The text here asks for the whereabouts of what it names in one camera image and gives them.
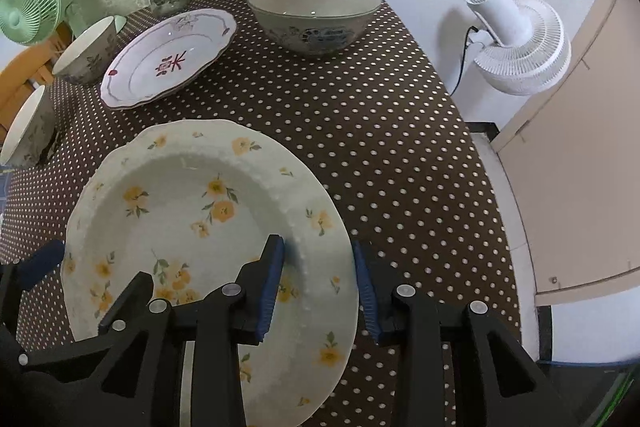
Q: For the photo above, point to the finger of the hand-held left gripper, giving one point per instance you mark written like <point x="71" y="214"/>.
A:
<point x="127" y="299"/>
<point x="42" y="263"/>

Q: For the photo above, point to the beige door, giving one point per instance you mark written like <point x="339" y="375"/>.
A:
<point x="575" y="157"/>

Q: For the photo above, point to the large grey-green bowl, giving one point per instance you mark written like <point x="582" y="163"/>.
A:
<point x="310" y="32"/>

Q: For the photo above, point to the brown polka-dot tablecloth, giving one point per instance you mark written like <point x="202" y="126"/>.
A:
<point x="350" y="132"/>

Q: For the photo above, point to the yellow floral plate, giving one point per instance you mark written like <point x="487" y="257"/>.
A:
<point x="165" y="227"/>

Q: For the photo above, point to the orange wooden chair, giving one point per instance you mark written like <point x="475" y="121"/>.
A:
<point x="20" y="77"/>

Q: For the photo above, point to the white plate with red motif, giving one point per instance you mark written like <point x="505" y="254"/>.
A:
<point x="145" y="82"/>

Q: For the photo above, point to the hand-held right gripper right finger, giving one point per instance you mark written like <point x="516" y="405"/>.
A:
<point x="365" y="292"/>

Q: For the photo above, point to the white fan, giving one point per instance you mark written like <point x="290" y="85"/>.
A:
<point x="525" y="47"/>

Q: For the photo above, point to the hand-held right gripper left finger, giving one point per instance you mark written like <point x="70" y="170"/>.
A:
<point x="272" y="287"/>

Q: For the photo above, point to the small floral bowl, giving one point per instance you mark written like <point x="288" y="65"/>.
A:
<point x="35" y="132"/>
<point x="90" y="57"/>

